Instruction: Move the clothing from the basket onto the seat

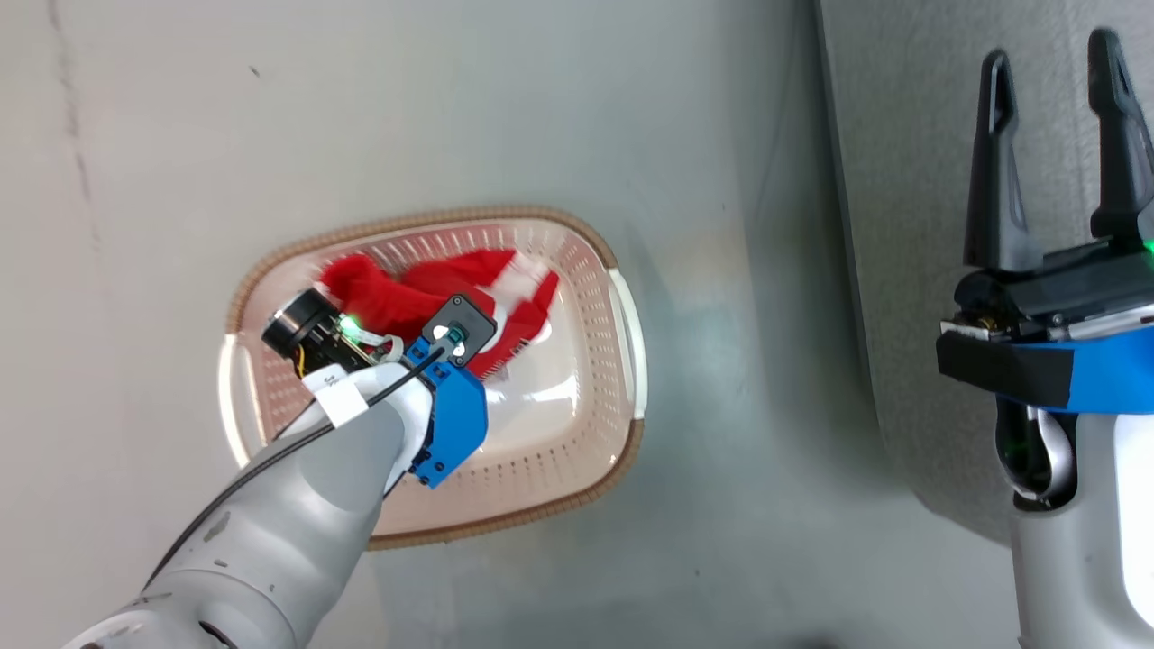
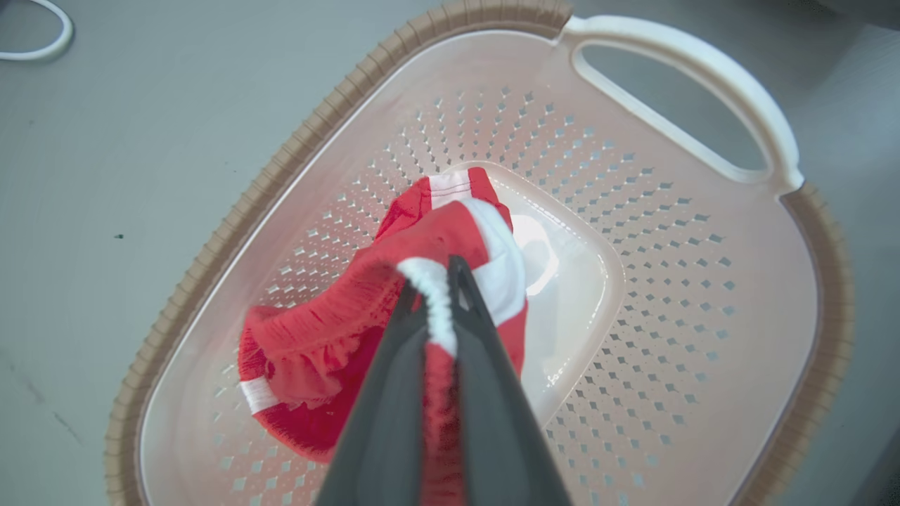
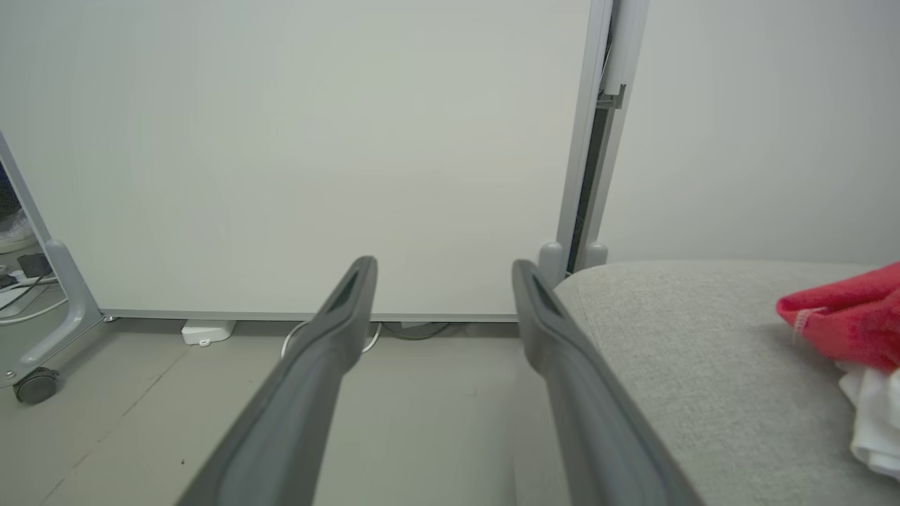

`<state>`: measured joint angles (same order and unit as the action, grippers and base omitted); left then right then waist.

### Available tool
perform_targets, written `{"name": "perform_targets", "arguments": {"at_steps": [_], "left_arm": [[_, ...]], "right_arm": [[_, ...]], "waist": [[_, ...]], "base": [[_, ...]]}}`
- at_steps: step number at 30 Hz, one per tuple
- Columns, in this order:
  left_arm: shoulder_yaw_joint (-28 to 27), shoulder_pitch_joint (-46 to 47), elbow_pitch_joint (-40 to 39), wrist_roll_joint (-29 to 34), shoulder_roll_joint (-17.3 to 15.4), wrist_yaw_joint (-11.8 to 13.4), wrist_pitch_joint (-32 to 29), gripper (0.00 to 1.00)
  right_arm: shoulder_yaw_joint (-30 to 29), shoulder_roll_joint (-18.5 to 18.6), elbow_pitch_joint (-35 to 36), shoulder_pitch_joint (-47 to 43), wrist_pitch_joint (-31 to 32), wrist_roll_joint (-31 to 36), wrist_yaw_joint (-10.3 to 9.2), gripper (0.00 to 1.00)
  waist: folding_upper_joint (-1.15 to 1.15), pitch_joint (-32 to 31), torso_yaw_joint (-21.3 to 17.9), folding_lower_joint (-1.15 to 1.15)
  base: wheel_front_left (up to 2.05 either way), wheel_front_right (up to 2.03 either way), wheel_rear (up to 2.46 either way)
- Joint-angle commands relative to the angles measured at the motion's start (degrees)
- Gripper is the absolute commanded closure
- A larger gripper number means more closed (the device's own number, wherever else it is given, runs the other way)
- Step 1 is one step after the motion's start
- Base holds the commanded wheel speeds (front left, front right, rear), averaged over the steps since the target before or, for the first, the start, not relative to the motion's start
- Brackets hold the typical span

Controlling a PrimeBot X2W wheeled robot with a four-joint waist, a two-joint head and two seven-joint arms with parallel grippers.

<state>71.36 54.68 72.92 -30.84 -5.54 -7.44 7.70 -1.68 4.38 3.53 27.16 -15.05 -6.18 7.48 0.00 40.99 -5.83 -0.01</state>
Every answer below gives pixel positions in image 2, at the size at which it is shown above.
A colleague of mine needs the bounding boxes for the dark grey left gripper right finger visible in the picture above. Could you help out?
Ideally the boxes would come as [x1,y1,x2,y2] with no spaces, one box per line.
[448,256,572,506]

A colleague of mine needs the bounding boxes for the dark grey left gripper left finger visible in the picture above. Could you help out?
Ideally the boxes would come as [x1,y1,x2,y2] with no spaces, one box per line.
[314,281,429,506]

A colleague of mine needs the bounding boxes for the red garment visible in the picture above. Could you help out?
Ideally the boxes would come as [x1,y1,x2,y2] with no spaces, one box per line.
[238,167,529,506]

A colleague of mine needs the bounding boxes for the beige laundry basket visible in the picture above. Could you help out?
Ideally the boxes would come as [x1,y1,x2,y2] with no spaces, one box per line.
[104,0,855,506]

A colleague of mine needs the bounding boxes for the coiled white cable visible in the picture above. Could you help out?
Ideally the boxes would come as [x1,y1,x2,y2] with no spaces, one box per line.
[0,0,75,62]

